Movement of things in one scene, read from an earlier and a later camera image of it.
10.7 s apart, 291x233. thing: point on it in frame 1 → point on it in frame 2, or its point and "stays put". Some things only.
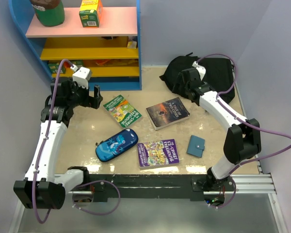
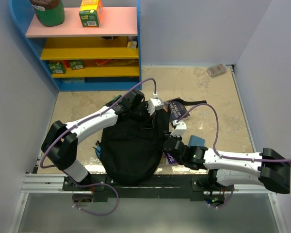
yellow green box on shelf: x=90 y=13 stays put
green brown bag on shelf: x=51 y=13 stays put
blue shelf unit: x=111 y=51 stays put
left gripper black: x=90 y=101 → x=148 y=117
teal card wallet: x=196 y=146 stays put
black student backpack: x=219 y=75 → x=129 y=151
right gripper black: x=180 y=81 → x=166 y=136
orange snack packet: x=101 y=62 stays put
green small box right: x=79 y=63 stays put
